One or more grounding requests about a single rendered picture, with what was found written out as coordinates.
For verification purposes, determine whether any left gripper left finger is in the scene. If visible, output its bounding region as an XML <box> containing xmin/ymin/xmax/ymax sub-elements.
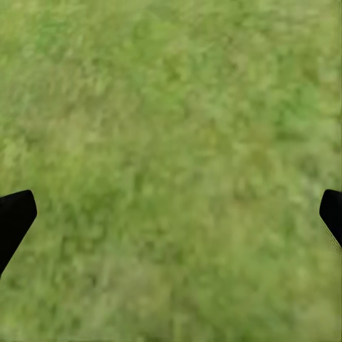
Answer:
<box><xmin>0</xmin><ymin>190</ymin><xmax>37</xmax><ymax>276</ymax></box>

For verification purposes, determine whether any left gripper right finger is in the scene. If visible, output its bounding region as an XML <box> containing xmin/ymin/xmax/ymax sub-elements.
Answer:
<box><xmin>319</xmin><ymin>189</ymin><xmax>342</xmax><ymax>247</ymax></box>

